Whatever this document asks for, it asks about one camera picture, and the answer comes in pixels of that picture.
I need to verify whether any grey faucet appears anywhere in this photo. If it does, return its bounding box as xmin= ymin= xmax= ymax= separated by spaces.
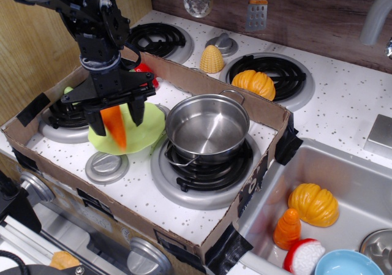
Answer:
xmin=360 ymin=0 xmax=391 ymax=45

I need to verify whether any yellow toy corn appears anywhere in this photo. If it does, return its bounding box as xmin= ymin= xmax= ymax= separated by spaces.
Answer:
xmin=199 ymin=45 xmax=225 ymax=73

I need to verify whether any back right black burner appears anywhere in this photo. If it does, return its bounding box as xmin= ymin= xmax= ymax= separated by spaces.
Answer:
xmin=219 ymin=53 xmax=315 ymax=112

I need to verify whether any stainless steel pot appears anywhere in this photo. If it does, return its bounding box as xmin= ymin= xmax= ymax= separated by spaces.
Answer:
xmin=165 ymin=90 xmax=250 ymax=167

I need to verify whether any front right black burner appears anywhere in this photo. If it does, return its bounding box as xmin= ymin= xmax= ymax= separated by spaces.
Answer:
xmin=151 ymin=135 xmax=261 ymax=210

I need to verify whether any orange toy carrot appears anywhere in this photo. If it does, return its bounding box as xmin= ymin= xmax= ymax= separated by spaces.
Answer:
xmin=100 ymin=105 xmax=127 ymax=151

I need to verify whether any red toy strawberry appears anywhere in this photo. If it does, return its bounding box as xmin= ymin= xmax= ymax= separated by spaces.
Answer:
xmin=131 ymin=63 xmax=159 ymax=88

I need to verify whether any silver sink basin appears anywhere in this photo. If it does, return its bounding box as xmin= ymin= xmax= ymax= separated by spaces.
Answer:
xmin=232 ymin=139 xmax=391 ymax=274

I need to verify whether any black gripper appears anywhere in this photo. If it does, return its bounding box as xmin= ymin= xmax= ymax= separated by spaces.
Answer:
xmin=61 ymin=59 xmax=156 ymax=136

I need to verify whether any orange toy pumpkin on stove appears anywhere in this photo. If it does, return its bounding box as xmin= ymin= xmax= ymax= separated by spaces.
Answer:
xmin=232 ymin=70 xmax=276 ymax=101

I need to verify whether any light green plastic plate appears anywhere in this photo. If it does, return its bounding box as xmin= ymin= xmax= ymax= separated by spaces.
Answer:
xmin=88 ymin=102 xmax=165 ymax=156

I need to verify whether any silver middle stove knob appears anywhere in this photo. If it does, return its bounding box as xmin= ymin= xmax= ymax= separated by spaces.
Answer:
xmin=156 ymin=104 xmax=170 ymax=119

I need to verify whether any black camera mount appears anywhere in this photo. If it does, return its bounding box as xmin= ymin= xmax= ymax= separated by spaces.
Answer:
xmin=1 ymin=171 xmax=42 ymax=233

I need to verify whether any silver stove knob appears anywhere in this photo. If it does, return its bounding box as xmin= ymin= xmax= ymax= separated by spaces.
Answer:
xmin=156 ymin=104 xmax=170 ymax=119
xmin=205 ymin=33 xmax=238 ymax=58
xmin=85 ymin=152 xmax=129 ymax=185

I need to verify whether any brown cardboard fence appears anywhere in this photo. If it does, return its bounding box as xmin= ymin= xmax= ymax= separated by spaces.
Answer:
xmin=1 ymin=51 xmax=304 ymax=273

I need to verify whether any red white toy mushroom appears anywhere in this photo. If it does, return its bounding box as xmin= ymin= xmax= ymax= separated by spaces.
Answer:
xmin=282 ymin=238 xmax=326 ymax=275

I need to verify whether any green toy broccoli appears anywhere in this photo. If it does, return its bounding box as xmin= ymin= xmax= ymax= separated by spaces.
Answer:
xmin=64 ymin=86 xmax=79 ymax=106

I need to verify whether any front left black burner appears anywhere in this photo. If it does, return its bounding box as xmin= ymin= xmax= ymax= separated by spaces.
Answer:
xmin=39 ymin=99 xmax=89 ymax=144

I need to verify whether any orange toy pumpkin in sink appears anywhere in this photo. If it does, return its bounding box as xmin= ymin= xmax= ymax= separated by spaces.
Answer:
xmin=287 ymin=183 xmax=340 ymax=227

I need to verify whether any silver oven knob left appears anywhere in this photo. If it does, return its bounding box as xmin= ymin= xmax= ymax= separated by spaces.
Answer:
xmin=20 ymin=171 xmax=55 ymax=206

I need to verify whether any silver oven knob right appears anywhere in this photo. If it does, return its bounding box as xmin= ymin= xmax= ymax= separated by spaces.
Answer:
xmin=127 ymin=238 xmax=172 ymax=275

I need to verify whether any small orange carrot piece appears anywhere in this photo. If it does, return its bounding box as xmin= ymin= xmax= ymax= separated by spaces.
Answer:
xmin=273 ymin=208 xmax=301 ymax=251

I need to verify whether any hanging metal strainer ladle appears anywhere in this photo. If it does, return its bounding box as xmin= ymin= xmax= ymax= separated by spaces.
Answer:
xmin=183 ymin=0 xmax=213 ymax=18

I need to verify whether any orange toy piece bottom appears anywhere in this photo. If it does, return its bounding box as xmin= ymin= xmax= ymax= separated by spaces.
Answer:
xmin=49 ymin=251 xmax=80 ymax=270

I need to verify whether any hanging metal spatula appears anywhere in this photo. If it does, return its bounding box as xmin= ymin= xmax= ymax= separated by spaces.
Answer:
xmin=245 ymin=0 xmax=268 ymax=32

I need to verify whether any light blue bowl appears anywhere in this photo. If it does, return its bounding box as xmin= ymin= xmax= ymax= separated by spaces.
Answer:
xmin=314 ymin=250 xmax=383 ymax=275

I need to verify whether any silver oven knob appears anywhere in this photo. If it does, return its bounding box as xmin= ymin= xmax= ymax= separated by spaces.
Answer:
xmin=20 ymin=171 xmax=55 ymax=206
xmin=127 ymin=238 xmax=172 ymax=275

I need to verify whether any silver front stove knob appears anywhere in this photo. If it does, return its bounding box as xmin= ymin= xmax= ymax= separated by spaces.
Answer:
xmin=85 ymin=152 xmax=129 ymax=185

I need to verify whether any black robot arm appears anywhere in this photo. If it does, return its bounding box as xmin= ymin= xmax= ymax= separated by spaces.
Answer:
xmin=14 ymin=0 xmax=156 ymax=136

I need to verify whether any silver back stove knob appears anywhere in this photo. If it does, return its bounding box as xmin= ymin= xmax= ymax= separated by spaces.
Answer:
xmin=205 ymin=33 xmax=238 ymax=58

